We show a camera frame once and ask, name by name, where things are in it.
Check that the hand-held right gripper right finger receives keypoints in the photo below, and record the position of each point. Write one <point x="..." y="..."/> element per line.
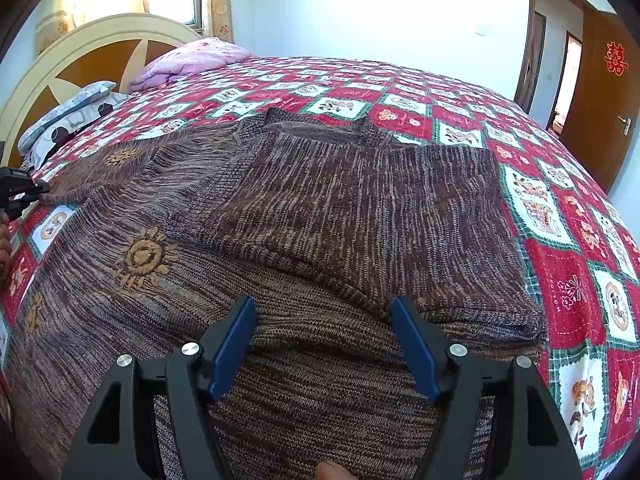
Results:
<point x="415" y="347"/>

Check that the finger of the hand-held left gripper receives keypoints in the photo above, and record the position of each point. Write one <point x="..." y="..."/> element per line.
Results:
<point x="22" y="182"/>
<point x="15" y="207"/>

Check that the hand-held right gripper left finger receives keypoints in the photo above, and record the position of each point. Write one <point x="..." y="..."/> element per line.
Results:
<point x="235" y="345"/>

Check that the brown knit sweater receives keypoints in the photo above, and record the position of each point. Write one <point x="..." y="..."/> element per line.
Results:
<point x="310" y="210"/>

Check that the person's left hand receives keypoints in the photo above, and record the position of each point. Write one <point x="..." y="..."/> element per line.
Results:
<point x="4" y="250"/>

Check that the person's right hand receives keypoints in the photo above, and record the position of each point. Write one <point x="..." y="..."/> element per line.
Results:
<point x="334" y="472"/>

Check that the white pillow with black dots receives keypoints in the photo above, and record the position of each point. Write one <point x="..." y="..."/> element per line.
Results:
<point x="65" y="132"/>

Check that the grey patterned pillow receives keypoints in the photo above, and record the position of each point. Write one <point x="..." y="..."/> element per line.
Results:
<point x="75" y="105"/>

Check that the cream and brown headboard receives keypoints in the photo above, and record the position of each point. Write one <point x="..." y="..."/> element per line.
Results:
<point x="105" y="35"/>

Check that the red printed blanket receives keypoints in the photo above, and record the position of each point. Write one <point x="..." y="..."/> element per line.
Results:
<point x="575" y="260"/>

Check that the pink pillow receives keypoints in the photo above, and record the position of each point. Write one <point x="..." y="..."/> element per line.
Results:
<point x="190" y="60"/>

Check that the brown wooden door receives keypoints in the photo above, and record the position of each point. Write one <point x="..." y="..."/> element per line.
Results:
<point x="595" y="120"/>

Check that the dark wooden door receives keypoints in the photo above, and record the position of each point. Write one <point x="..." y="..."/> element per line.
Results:
<point x="532" y="60"/>

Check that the red paper door decoration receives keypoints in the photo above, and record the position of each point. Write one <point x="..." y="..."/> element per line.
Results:
<point x="615" y="57"/>

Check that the white wall switch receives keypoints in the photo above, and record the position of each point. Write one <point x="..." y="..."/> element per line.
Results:
<point x="481" y="30"/>

